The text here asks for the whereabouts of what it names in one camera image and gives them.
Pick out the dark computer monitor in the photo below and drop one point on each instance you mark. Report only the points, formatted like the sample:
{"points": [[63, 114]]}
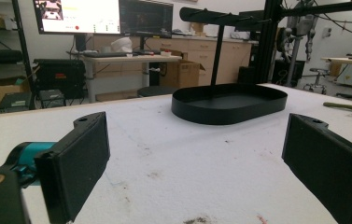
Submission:
{"points": [[147, 17]]}

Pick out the black keyboard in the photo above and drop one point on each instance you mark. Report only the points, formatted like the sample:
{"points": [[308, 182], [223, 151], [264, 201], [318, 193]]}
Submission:
{"points": [[105, 54]]}

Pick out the small black device box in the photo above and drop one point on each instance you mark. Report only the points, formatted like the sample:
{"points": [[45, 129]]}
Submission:
{"points": [[51, 98]]}

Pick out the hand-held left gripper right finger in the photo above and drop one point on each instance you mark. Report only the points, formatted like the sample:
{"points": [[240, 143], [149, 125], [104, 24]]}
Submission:
{"points": [[329, 165]]}

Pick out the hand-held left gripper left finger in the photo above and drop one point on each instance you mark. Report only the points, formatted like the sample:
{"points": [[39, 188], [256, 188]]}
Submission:
{"points": [[74, 168]]}

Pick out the round metal stool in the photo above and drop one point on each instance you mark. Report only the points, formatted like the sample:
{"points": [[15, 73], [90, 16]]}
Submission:
{"points": [[317, 79]]}

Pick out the bright computer monitor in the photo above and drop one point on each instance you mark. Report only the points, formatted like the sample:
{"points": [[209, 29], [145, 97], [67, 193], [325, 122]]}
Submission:
{"points": [[77, 15]]}

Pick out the black metal shelf rack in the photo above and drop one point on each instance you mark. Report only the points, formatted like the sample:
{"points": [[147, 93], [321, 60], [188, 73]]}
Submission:
{"points": [[1, 46]]}

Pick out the black metal frame post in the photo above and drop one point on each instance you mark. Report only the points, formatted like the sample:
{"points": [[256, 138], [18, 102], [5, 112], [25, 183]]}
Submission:
{"points": [[268, 43]]}

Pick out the light wooden desk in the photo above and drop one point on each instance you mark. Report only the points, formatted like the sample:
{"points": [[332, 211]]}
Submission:
{"points": [[127, 59]]}

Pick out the black jewelry stand with tray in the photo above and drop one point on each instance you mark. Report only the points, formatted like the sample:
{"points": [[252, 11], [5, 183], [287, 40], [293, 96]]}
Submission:
{"points": [[226, 99]]}

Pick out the wooden cabinet with drawers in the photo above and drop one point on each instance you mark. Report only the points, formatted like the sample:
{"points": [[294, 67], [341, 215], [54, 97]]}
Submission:
{"points": [[226, 59]]}

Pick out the open cardboard box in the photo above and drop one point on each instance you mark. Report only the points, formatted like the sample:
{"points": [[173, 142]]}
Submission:
{"points": [[181, 73]]}

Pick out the black equipment case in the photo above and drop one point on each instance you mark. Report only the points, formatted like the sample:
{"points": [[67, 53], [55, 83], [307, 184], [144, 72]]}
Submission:
{"points": [[60, 76]]}

